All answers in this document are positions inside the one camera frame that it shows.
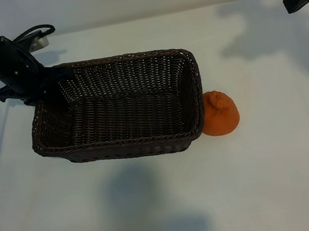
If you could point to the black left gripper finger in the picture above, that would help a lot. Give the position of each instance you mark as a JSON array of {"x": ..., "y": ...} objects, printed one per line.
[
  {"x": 32, "y": 101},
  {"x": 57, "y": 86}
]

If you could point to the dark brown wicker basket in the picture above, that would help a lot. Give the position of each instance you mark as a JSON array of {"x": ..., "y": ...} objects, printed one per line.
[{"x": 128, "y": 116}]

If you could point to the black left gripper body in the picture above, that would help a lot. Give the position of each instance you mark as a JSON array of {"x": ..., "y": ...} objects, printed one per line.
[{"x": 17, "y": 72}]

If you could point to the orange fruit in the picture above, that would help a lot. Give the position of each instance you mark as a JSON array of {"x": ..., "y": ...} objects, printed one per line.
[{"x": 221, "y": 114}]

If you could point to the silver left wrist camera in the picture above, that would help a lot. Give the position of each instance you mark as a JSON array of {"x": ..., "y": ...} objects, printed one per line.
[{"x": 40, "y": 42}]

